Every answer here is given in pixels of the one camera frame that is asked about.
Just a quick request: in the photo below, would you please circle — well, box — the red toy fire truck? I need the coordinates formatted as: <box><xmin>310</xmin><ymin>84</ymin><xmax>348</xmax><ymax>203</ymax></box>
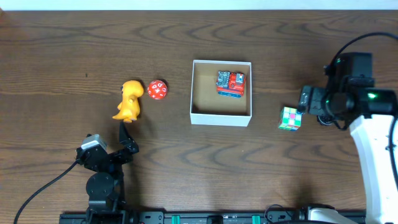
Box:
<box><xmin>216</xmin><ymin>71</ymin><xmax>246</xmax><ymax>98</ymax></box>

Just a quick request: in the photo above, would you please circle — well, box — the red lettered ball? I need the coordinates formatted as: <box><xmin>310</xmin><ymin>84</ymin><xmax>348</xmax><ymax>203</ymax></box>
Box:
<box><xmin>147</xmin><ymin>80</ymin><xmax>168</xmax><ymax>100</ymax></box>

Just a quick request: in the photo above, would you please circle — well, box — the white cardboard box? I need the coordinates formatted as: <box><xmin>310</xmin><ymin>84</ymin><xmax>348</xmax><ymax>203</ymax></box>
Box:
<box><xmin>190</xmin><ymin>60</ymin><xmax>252</xmax><ymax>127</ymax></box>

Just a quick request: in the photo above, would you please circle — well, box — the orange dinosaur toy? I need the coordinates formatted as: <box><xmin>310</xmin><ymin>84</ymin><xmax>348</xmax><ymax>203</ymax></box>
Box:
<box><xmin>112</xmin><ymin>80</ymin><xmax>144</xmax><ymax>123</ymax></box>

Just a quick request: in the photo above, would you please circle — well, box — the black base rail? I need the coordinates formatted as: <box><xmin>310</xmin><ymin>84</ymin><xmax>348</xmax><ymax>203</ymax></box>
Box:
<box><xmin>58</xmin><ymin>210</ymin><xmax>368</xmax><ymax>224</ymax></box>

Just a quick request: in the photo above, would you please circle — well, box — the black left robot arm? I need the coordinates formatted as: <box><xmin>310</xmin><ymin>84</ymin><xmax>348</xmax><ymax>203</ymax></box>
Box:
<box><xmin>76</xmin><ymin>122</ymin><xmax>139</xmax><ymax>223</ymax></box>

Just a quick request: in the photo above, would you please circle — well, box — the colourful puzzle cube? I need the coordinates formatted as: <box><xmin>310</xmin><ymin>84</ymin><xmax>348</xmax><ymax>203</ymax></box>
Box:
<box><xmin>279</xmin><ymin>107</ymin><xmax>302</xmax><ymax>131</ymax></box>

